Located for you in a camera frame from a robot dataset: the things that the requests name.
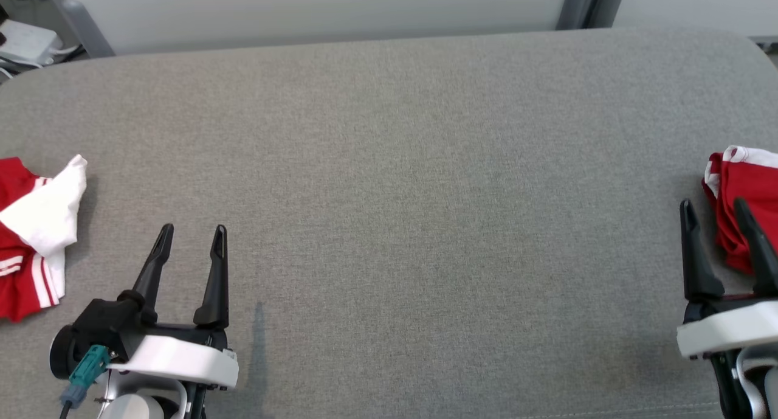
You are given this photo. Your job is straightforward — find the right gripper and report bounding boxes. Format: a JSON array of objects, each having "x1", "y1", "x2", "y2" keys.
[{"x1": 676, "y1": 197, "x2": 778, "y2": 360}]

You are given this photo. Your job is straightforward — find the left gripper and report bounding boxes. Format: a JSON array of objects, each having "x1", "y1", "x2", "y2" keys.
[{"x1": 106, "y1": 223, "x2": 239, "y2": 389}]

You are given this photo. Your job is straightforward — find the plain red shirt white trim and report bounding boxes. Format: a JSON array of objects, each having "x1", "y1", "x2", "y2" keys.
[{"x1": 702, "y1": 145, "x2": 778, "y2": 278}]

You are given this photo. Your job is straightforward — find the red jersey white sleeves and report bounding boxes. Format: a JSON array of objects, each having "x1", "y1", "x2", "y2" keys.
[{"x1": 0, "y1": 154, "x2": 88, "y2": 322}]

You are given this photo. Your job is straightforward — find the grey fabric sofa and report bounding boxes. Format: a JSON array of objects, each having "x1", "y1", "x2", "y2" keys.
[{"x1": 0, "y1": 27, "x2": 778, "y2": 419}]

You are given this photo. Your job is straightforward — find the white power strip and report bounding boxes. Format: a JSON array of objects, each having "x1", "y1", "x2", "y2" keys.
[{"x1": 0, "y1": 19, "x2": 63, "y2": 68}]

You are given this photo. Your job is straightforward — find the light grey metal post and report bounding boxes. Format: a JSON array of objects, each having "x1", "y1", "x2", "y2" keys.
[{"x1": 38, "y1": 0, "x2": 116, "y2": 59}]

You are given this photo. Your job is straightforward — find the dark grey post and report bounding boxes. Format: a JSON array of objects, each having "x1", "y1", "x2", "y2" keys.
[
  {"x1": 587, "y1": 0, "x2": 628, "y2": 29},
  {"x1": 555, "y1": 0, "x2": 599, "y2": 32}
]

